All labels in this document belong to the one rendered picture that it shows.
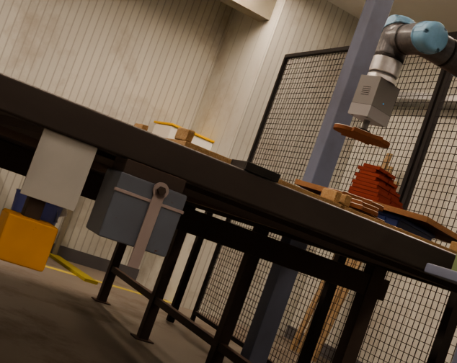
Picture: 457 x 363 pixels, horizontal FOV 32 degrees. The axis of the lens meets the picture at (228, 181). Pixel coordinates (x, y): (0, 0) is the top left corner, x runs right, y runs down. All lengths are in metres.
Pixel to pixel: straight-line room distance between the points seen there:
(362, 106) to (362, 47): 2.03
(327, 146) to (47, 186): 2.59
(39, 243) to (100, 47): 6.23
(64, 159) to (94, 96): 6.14
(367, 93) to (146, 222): 0.76
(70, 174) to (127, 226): 0.14
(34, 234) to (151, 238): 0.21
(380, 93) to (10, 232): 0.99
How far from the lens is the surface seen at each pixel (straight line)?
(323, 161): 3.85
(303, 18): 7.48
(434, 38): 1.91
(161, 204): 1.42
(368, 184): 2.83
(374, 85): 1.95
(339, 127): 1.94
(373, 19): 4.01
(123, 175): 1.40
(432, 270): 1.61
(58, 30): 7.44
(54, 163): 1.40
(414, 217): 2.49
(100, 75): 7.55
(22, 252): 1.38
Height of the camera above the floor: 0.80
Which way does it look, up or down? 3 degrees up
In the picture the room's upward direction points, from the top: 20 degrees clockwise
